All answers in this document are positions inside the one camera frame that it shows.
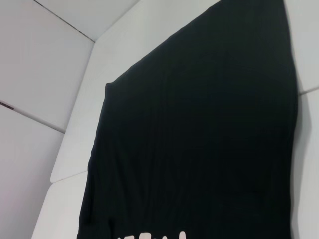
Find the black shirt with FREE print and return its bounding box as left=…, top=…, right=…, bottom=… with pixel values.
left=76, top=0, right=300, bottom=239

